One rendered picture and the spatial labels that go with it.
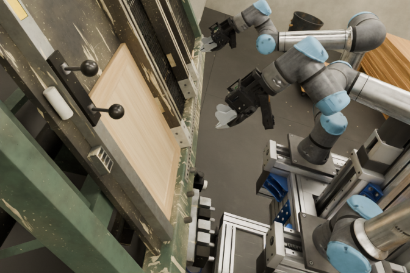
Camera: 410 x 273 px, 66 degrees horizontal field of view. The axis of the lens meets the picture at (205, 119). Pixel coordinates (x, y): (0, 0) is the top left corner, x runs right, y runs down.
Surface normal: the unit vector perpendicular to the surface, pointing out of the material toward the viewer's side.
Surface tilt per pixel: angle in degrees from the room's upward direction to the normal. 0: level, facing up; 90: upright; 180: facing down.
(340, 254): 98
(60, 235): 90
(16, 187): 90
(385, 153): 90
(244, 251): 0
